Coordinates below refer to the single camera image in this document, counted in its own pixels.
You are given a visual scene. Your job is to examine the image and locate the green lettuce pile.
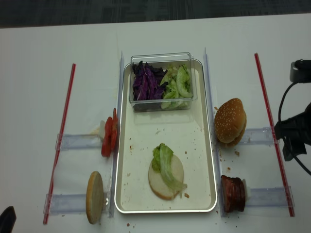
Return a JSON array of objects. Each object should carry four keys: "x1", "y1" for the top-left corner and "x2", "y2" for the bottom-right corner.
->
[{"x1": 160, "y1": 64, "x2": 193, "y2": 109}]

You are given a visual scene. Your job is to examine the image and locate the red tomato slices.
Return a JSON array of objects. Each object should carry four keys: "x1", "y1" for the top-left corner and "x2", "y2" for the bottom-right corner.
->
[{"x1": 101, "y1": 108, "x2": 118, "y2": 157}]

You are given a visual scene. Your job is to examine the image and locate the clear plastic salad container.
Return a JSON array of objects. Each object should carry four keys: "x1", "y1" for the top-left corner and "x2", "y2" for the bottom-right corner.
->
[{"x1": 128, "y1": 52, "x2": 197, "y2": 112}]

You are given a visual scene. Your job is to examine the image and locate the left red strip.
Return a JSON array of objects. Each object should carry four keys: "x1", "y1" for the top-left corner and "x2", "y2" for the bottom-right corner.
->
[{"x1": 43, "y1": 63, "x2": 76, "y2": 225}]

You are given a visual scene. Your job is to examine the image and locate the lower left clear holder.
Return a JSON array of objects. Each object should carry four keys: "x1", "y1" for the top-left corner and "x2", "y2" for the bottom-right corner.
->
[{"x1": 43, "y1": 194, "x2": 86, "y2": 215}]

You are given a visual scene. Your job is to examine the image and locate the sesame burger buns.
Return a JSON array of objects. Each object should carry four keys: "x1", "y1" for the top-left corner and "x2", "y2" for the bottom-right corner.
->
[{"x1": 214, "y1": 98, "x2": 247, "y2": 148}]

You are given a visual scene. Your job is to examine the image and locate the brown meat patties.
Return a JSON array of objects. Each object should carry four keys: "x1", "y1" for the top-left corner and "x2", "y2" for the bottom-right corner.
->
[{"x1": 221, "y1": 175, "x2": 246, "y2": 213}]

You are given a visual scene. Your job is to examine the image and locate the right clear vertical rail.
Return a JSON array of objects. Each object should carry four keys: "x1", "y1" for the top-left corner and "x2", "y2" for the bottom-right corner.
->
[{"x1": 203, "y1": 48, "x2": 226, "y2": 217}]

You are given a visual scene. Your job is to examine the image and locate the right red strip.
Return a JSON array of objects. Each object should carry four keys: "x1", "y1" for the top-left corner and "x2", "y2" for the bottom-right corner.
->
[{"x1": 254, "y1": 53, "x2": 295, "y2": 217}]

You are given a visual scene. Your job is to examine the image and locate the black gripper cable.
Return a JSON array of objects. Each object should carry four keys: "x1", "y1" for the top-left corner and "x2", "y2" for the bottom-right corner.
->
[{"x1": 276, "y1": 81, "x2": 311, "y2": 176}]

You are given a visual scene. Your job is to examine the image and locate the left clear vertical rail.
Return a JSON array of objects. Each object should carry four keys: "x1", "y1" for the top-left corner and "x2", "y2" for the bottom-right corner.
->
[{"x1": 108, "y1": 51, "x2": 124, "y2": 218}]

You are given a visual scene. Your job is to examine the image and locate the clear vertical rail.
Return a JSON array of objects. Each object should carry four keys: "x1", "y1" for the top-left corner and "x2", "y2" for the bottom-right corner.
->
[
  {"x1": 203, "y1": 48, "x2": 226, "y2": 217},
  {"x1": 108, "y1": 51, "x2": 124, "y2": 218}
]

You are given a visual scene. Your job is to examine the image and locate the clear holder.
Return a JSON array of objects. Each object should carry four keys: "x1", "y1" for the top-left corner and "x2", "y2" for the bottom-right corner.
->
[
  {"x1": 239, "y1": 127, "x2": 278, "y2": 146},
  {"x1": 55, "y1": 134, "x2": 102, "y2": 151},
  {"x1": 43, "y1": 194, "x2": 86, "y2": 215},
  {"x1": 245, "y1": 186, "x2": 295, "y2": 208}
]

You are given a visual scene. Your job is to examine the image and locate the white pusher behind patties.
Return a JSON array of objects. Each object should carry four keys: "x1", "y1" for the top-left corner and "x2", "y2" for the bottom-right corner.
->
[{"x1": 242, "y1": 179, "x2": 251, "y2": 202}]

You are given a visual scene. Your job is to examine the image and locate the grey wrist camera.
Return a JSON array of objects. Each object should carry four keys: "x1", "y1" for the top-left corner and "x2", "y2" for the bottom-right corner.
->
[{"x1": 290, "y1": 59, "x2": 311, "y2": 83}]

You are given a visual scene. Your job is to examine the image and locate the black object at corner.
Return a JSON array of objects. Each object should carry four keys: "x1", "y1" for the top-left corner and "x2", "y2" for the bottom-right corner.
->
[{"x1": 0, "y1": 206, "x2": 17, "y2": 233}]

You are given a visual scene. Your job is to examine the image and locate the white pusher behind tomatoes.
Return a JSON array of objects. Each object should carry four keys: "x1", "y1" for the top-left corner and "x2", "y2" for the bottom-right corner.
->
[{"x1": 98, "y1": 120, "x2": 105, "y2": 141}]

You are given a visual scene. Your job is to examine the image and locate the flat bun slice on tray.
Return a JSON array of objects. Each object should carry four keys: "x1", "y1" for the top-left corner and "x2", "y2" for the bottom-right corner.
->
[{"x1": 148, "y1": 155, "x2": 184, "y2": 200}]

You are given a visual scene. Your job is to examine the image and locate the lower right clear holder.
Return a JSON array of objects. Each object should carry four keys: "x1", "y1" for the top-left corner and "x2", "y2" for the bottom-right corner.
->
[{"x1": 245, "y1": 186, "x2": 295, "y2": 208}]

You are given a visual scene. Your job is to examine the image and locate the red strip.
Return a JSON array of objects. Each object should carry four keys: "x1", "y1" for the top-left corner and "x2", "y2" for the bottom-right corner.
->
[
  {"x1": 43, "y1": 63, "x2": 76, "y2": 225},
  {"x1": 254, "y1": 53, "x2": 295, "y2": 217}
]

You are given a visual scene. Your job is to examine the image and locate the green lettuce leaf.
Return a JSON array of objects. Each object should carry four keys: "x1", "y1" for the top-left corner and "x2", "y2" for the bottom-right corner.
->
[{"x1": 151, "y1": 143, "x2": 188, "y2": 191}]

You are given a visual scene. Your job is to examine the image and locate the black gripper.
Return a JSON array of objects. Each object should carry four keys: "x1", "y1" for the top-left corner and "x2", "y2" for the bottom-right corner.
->
[{"x1": 274, "y1": 104, "x2": 311, "y2": 161}]

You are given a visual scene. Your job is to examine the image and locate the upright bun slice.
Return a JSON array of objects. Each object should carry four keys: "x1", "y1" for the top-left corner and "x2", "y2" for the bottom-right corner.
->
[{"x1": 86, "y1": 171, "x2": 104, "y2": 224}]

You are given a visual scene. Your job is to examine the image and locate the cream metal tray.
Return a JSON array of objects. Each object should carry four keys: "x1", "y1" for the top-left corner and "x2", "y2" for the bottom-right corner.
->
[{"x1": 114, "y1": 60, "x2": 217, "y2": 214}]

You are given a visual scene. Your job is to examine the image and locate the upper right clear holder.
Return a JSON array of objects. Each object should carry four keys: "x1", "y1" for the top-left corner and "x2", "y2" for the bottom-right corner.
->
[{"x1": 239, "y1": 127, "x2": 278, "y2": 146}]

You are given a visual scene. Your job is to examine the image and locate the purple cabbage leaves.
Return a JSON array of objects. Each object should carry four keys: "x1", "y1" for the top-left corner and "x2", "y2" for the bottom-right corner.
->
[{"x1": 132, "y1": 61, "x2": 168, "y2": 101}]

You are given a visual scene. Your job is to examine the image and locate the upper left clear holder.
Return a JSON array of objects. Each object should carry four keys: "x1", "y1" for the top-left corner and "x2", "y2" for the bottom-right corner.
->
[{"x1": 55, "y1": 134, "x2": 102, "y2": 151}]

